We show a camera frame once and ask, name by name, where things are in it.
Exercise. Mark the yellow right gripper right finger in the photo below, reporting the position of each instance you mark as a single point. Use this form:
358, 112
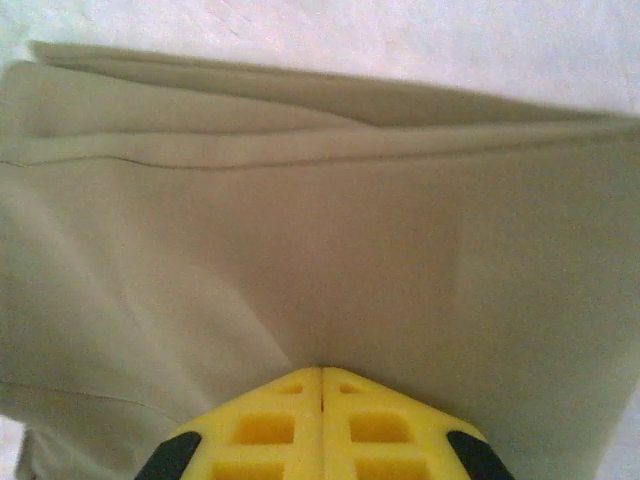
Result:
370, 430

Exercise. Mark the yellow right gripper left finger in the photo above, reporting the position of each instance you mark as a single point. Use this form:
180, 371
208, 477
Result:
280, 430

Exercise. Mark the khaki skirt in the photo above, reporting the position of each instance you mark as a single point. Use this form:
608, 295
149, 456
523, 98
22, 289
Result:
325, 225

